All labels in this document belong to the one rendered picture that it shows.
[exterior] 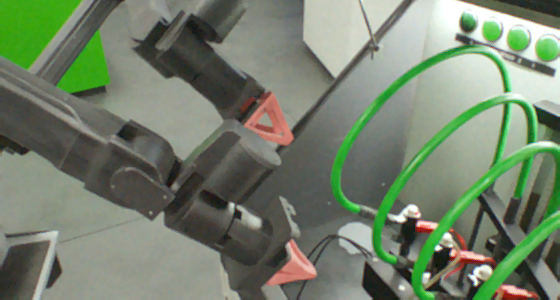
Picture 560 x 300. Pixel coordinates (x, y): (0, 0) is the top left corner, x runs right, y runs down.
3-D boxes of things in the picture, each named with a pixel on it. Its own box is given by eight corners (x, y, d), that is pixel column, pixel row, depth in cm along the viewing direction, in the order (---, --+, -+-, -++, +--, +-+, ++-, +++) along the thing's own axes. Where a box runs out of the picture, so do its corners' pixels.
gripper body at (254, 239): (305, 238, 48) (254, 208, 44) (242, 297, 50) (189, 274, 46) (289, 200, 53) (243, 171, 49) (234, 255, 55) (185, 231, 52)
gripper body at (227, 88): (250, 78, 65) (211, 43, 62) (268, 89, 56) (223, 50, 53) (221, 111, 65) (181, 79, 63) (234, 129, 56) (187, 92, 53)
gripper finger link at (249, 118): (295, 115, 66) (248, 74, 62) (312, 127, 59) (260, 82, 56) (265, 150, 66) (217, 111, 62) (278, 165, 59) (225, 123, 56)
